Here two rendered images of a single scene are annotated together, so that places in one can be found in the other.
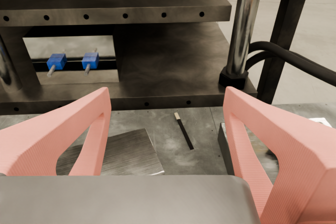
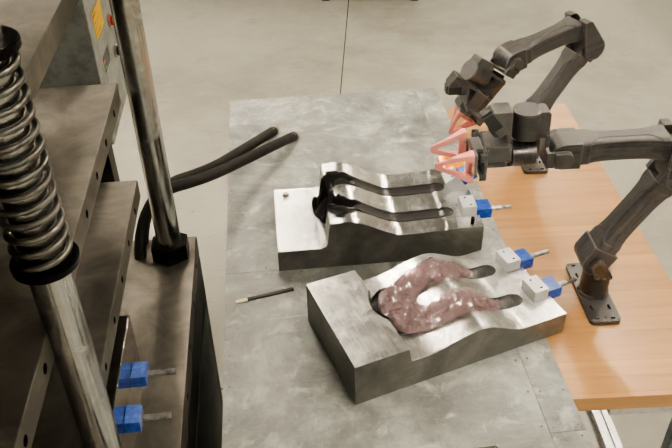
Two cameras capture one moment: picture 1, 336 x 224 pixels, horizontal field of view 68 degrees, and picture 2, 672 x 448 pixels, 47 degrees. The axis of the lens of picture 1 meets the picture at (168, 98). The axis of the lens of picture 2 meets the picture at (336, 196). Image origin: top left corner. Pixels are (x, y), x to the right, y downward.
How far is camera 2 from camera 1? 1.55 m
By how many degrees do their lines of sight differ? 70
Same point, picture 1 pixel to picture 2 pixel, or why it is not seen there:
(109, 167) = (354, 299)
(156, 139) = (277, 316)
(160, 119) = (244, 315)
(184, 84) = (165, 299)
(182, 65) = not seen: hidden behind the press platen
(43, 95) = not seen: outside the picture
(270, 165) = (352, 214)
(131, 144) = (327, 290)
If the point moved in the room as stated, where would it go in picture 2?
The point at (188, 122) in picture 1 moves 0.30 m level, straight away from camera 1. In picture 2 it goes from (251, 292) to (127, 287)
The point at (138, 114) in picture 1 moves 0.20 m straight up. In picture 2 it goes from (234, 335) to (225, 267)
